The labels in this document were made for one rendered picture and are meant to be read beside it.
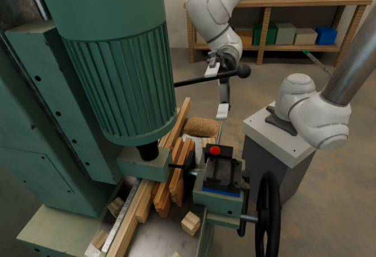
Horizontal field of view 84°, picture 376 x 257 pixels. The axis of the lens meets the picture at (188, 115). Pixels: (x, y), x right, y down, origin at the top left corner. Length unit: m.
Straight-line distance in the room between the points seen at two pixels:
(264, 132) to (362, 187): 1.10
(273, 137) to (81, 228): 0.91
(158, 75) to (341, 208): 1.71
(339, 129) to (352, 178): 1.18
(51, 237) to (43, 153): 0.35
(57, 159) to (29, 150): 0.07
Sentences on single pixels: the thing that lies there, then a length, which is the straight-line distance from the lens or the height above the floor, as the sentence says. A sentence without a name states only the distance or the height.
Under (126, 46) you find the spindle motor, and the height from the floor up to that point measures 1.37.
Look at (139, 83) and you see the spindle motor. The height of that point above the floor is 1.30.
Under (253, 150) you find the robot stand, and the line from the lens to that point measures 1.36.
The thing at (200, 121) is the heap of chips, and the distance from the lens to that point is 0.82.
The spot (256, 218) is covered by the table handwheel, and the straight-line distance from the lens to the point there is 0.74.
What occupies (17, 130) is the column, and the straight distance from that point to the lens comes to 0.58.
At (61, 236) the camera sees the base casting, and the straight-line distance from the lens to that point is 0.85.
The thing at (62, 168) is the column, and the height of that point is 1.07.
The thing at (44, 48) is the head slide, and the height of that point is 1.36.
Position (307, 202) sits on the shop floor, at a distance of 1.83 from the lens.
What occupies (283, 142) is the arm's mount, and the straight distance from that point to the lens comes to 1.16.
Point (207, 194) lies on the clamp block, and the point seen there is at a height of 0.96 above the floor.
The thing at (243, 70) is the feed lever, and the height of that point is 1.24.
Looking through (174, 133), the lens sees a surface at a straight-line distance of 0.78.
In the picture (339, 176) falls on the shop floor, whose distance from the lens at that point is 2.08.
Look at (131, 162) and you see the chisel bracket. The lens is 0.60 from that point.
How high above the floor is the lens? 1.48
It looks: 39 degrees down
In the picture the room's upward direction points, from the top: 4 degrees counter-clockwise
